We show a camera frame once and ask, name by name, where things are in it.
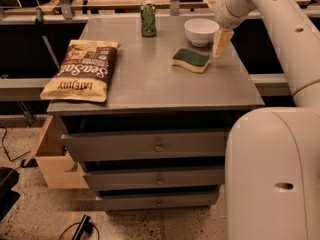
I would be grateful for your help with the brown and yellow chip bag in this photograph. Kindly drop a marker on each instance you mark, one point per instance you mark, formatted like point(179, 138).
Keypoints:
point(85, 73)

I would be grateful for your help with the black device on floor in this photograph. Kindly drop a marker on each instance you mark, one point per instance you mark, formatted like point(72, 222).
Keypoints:
point(84, 226)

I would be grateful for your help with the green and yellow sponge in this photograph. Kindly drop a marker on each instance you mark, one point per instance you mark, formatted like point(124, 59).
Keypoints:
point(190, 60)

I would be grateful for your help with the green soda can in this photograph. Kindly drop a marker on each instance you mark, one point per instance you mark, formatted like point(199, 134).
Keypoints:
point(148, 20)

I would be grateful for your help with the light wooden box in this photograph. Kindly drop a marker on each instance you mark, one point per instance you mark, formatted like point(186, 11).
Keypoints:
point(54, 161)

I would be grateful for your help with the grey drawer cabinet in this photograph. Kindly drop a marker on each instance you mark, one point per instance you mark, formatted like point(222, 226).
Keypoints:
point(159, 139)

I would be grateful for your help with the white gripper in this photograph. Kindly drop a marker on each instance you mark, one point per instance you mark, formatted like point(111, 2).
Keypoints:
point(222, 15)

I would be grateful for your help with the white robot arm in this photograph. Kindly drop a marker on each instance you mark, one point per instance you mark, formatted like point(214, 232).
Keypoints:
point(272, 159)

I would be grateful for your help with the white ceramic bowl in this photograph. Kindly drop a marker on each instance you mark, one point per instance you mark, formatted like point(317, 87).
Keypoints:
point(200, 32)

